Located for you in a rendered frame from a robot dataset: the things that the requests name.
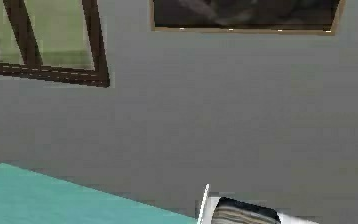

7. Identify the teal bed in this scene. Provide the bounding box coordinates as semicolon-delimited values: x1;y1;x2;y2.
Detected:
0;162;199;224

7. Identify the dark brown framed window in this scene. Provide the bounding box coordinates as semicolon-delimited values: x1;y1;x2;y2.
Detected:
0;0;111;89

